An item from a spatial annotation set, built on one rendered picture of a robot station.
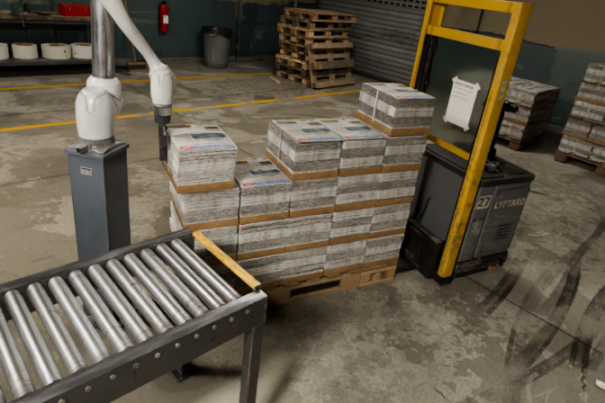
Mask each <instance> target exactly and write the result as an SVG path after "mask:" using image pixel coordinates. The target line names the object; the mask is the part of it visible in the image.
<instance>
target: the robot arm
mask: <svg viewBox="0 0 605 403"><path fill-rule="evenodd" d="M90 11H91V42H92V73H93V74H92V75H91V76H90V77H89V78H88V79H87V81H86V87H85V88H83V89H82V90H81V91H80V92H79V94H78V96H77V99H76V121H77V131H78V141H77V142H75V143H73V144H70V145H68V148H69V149H76V150H77V153H85V152H89V153H94V154H97V155H99V156H103V155H105V154H106V153H107V152H109V151H111V150H113V149H115V148H117V147H119V146H122V145H124V144H125V143H124V141H123V140H119V139H115V136H114V124H115V119H116V116H117V115H118V114H119V112H120V110H121V108H122V104H123V98H122V87H121V81H120V80H119V79H118V78H117V77H116V76H115V71H114V21H115V22H116V23H117V24H118V26H119V27H120V28H121V30H122V31H123V33H124V34H125V35H126V36H127V37H128V39H129V40H130V41H131V42H132V44H133V45H134V46H135V47H136V48H137V50H138V51H139V52H140V53H141V55H142V56H143V57H144V58H145V59H146V61H147V63H148V65H149V78H150V93H151V98H152V107H153V113H154V121H155V123H158V144H159V160H160V161H165V160H167V151H166V148H167V125H166V124H168V123H170V122H171V114H172V101H173V98H174V94H175V89H176V76H175V75H174V73H173V72H172V71H171V69H170V68H169V67H168V66H167V65H164V64H163V63H161V62H160V60H159V59H158V57H157V55H156V54H155V53H154V51H153V50H152V48H151V47H150V45H149V44H148V43H147V42H146V40H145V39H144V38H143V36H142V35H141V33H140V31H139V30H138V29H137V27H136V26H135V24H134V23H133V21H132V20H131V18H130V16H129V15H128V13H127V11H126V9H125V7H124V4H123V2H122V0H90Z"/></svg>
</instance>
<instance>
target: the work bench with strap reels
mask: <svg viewBox="0 0 605 403"><path fill-rule="evenodd" d="M58 9H59V11H58V12H43V13H51V14H52V15H50V16H48V15H45V16H43V15H38V14H37V13H28V11H27V12H23V13H24V16H23V20H22V17H21V16H11V15H10V14H9V13H11V10H0V22H18V23H23V22H24V23H56V24H89V34H90V43H80V42H77V43H71V44H70V45H68V44H64V43H43V44H41V52H42V53H38V49H37V45H36V44H33V43H24V42H19V43H13V44H12V51H13V54H9V52H8V46H7V44H6V43H0V67H9V66H38V65H68V64H92V42H91V14H90V6H89V5H88V4H79V3H72V4H58Z"/></svg>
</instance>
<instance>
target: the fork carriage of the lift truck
mask: <svg viewBox="0 0 605 403"><path fill-rule="evenodd" d="M407 221H408V222H407V224H406V226H405V227H406V229H405V233H403V234H404V239H403V241H402V244H401V249H400V253H399V254H400V255H401V256H402V257H403V258H406V257H407V258H408V259H409V260H410V261H412V262H413V263H414V268H416V269H417V270H418V271H419V272H420V273H421V274H422V275H423V276H424V277H425V278H427V279H428V278H429V277H431V278H432V276H433V273H434V270H435V267H436V263H437V260H438V255H439V251H440V248H441V245H442V241H441V240H440V239H439V238H438V237H436V236H435V235H433V234H432V233H431V232H430V231H428V230H427V229H426V228H424V227H423V226H422V225H421V224H419V222H417V221H416V220H415V219H413V218H412V217H411V216H409V218H407Z"/></svg>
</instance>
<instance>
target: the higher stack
mask: <svg viewBox="0 0 605 403"><path fill-rule="evenodd" d="M436 100H437V98H435V97H433V96H431V95H428V94H424V93H422V92H419V91H418V90H416V91H415V90H414V89H412V88H410V87H408V86H406V85H402V84H395V83H363V84H362V90H361V91H360V96H359V104H358V109H357V110H358V111H359V112H361V113H363V114H364V115H366V116H368V117H370V118H372V119H373V121H374V120H375V121H378V122H380V123H382V124H383V125H384V126H386V127H388V128H390V129H414V128H429V126H431V121H432V117H433V116H432V113H433V110H434V106H435V102H436ZM356 120H358V121H361V122H362V123H364V124H365V125H367V126H368V127H370V128H372V129H373V130H376V131H378V132H379V133H381V134H383V135H384V136H386V137H387V141H386V143H385V144H386V146H385V150H384V158H383V162H382V166H400V165H411V164H420V163H421V160H422V158H423V154H422V153H425V147H426V146H427V145H426V142H427V136H426V135H424V134H423V135H406V136H389V135H387V134H385V133H383V132H382V131H380V130H378V129H377V128H375V127H373V126H371V125H370V124H368V123H366V122H364V121H362V120H360V119H356ZM418 172H419V171H418V170H410V171H400V172H391V173H382V172H381V173H379V174H380V177H379V178H380V179H379V180H378V181H379V182H378V183H377V184H378V185H377V188H376V190H378V192H377V197H376V200H377V201H383V200H391V199H398V198H405V197H413V195H414V193H415V185H416V182H417V175H418ZM410 206H411V204H410V203H409V202H408V203H402V204H394V205H388V206H381V207H375V206H374V207H373V208H374V213H373V217H372V220H371V226H370V229H369V233H374V232H380V231H386V230H392V229H398V228H405V226H406V224H407V222H408V221H407V218H409V214H410ZM403 239H404V234H403V233H401V234H396V235H390V236H385V237H375V238H369V239H367V240H366V252H365V255H364V259H363V263H364V264H366V263H371V262H375V261H380V260H384V259H390V258H395V257H398V255H399V253H400V249H401V244H402V241H403ZM396 266H397V262H396V263H391V264H383V265H378V266H374V267H369V268H365V269H360V270H361V271H360V272H361V275H360V280H359V285H358V287H360V286H365V285H368V284H373V283H378V282H385V281H389V280H393V278H394V273H395V269H396Z"/></svg>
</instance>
